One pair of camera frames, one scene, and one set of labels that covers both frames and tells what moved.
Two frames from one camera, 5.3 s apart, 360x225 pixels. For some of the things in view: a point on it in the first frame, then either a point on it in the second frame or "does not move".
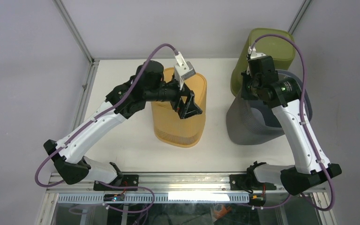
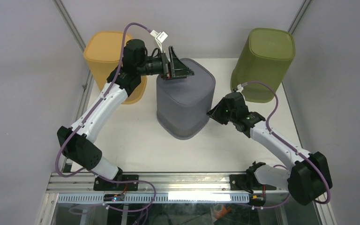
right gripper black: (244, 94) to (214, 113)
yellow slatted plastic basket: (169, 128) to (102, 51)
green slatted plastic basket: (281, 49) does not move
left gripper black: (189, 108) to (178, 70)
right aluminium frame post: (305, 4) does not move
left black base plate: (128, 180) does not move
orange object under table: (221, 214) does not move
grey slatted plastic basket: (252, 121) to (183, 103)
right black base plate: (242, 182) does not move
